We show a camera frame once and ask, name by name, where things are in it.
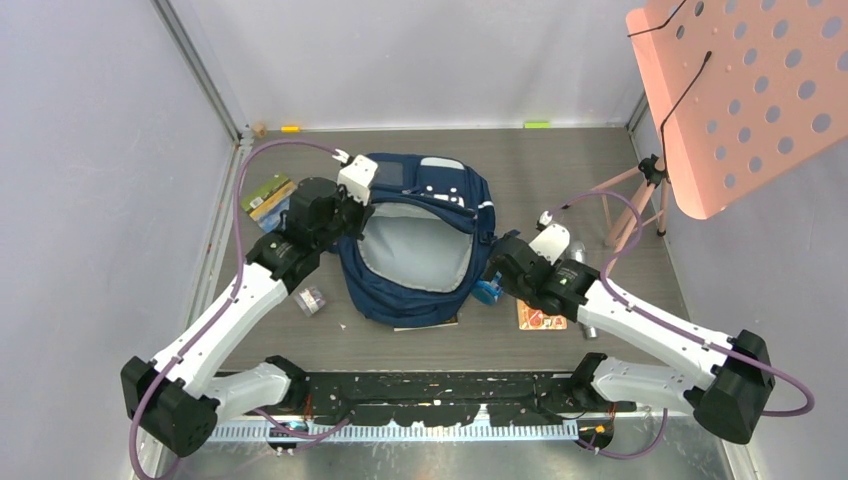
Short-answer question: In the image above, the pink perforated stand board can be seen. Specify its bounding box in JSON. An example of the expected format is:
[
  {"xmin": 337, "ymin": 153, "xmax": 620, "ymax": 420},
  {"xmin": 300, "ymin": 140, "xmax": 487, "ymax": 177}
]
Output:
[{"xmin": 626, "ymin": 0, "xmax": 847, "ymax": 220}]

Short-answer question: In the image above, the silver metal cylinder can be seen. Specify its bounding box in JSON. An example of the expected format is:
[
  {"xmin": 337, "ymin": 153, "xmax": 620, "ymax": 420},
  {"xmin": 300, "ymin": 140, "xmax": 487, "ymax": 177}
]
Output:
[{"xmin": 568, "ymin": 240, "xmax": 598, "ymax": 340}]

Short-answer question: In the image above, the green tape piece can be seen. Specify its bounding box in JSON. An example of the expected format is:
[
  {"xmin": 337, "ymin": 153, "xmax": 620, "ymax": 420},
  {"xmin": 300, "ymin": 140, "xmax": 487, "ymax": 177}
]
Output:
[{"xmin": 523, "ymin": 121, "xmax": 551, "ymax": 129}]

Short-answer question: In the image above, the aluminium frame rail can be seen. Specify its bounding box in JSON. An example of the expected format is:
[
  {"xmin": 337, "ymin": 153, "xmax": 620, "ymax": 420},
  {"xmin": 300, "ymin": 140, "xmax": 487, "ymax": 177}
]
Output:
[{"xmin": 150, "ymin": 0, "xmax": 242, "ymax": 144}]

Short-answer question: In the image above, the dark Three Days book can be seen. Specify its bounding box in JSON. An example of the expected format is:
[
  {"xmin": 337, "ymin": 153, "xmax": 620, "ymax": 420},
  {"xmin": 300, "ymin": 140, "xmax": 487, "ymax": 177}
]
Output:
[{"xmin": 394, "ymin": 315, "xmax": 460, "ymax": 333}]

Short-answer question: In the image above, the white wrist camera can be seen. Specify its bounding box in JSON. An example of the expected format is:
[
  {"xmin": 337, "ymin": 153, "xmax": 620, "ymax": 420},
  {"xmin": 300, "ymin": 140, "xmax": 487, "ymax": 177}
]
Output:
[
  {"xmin": 529, "ymin": 211, "xmax": 571, "ymax": 265},
  {"xmin": 332, "ymin": 149, "xmax": 379, "ymax": 206}
]

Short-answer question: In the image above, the navy blue backpack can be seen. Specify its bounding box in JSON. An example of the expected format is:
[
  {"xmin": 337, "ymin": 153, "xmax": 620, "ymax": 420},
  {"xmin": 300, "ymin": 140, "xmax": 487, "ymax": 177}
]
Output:
[{"xmin": 336, "ymin": 152, "xmax": 497, "ymax": 329}]

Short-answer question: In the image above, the blue lidded round container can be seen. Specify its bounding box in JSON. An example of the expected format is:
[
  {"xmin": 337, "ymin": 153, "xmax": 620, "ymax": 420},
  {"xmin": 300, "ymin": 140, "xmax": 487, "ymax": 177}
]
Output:
[{"xmin": 471, "ymin": 278, "xmax": 503, "ymax": 306}]

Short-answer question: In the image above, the small wooden cube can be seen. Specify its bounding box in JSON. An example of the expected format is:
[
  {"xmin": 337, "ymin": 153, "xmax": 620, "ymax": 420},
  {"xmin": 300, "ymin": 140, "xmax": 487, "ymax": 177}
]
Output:
[{"xmin": 251, "ymin": 122, "xmax": 267, "ymax": 138}]

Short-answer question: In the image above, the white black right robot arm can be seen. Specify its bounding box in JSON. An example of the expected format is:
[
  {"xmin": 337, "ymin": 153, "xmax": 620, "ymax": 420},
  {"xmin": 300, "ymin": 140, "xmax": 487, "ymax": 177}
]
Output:
[{"xmin": 485, "ymin": 235, "xmax": 775, "ymax": 445}]

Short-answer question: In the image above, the small clear plastic jar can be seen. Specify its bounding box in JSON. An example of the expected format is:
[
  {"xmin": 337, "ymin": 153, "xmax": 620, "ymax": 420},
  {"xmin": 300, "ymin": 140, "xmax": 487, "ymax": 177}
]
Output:
[{"xmin": 294, "ymin": 286, "xmax": 326, "ymax": 317}]

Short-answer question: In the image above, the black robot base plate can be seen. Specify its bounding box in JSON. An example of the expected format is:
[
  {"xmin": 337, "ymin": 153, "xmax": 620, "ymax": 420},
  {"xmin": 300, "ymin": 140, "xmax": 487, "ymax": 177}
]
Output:
[{"xmin": 263, "ymin": 371, "xmax": 636, "ymax": 427}]

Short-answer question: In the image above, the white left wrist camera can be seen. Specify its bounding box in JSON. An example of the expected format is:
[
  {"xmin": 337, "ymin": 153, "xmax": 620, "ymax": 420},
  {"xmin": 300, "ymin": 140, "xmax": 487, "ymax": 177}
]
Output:
[{"xmin": 332, "ymin": 149, "xmax": 379, "ymax": 206}]

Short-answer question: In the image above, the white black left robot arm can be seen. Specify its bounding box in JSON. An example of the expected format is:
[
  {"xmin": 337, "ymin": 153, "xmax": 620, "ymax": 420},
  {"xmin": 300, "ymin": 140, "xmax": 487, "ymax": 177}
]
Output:
[{"xmin": 120, "ymin": 177, "xmax": 373, "ymax": 458}]

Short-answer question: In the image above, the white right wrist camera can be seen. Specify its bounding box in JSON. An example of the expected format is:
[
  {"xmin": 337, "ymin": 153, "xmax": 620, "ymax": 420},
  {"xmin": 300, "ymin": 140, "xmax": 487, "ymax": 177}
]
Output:
[{"xmin": 529, "ymin": 211, "xmax": 571, "ymax": 265}]

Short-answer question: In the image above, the orange spiral notepad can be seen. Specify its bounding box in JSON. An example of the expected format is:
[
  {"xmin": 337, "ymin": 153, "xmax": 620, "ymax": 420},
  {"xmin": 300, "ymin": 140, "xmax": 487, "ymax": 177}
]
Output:
[{"xmin": 516, "ymin": 300, "xmax": 568, "ymax": 331}]

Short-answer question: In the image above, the blue green landscape book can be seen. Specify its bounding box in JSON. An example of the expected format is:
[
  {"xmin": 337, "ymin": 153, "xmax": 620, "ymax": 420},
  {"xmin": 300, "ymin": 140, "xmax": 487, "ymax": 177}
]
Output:
[{"xmin": 240, "ymin": 174, "xmax": 297, "ymax": 233}]

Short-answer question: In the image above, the black thin stand cable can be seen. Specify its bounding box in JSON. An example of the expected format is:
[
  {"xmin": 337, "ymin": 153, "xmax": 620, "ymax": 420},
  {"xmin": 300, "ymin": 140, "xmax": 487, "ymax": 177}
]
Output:
[{"xmin": 626, "ymin": 0, "xmax": 714, "ymax": 180}]

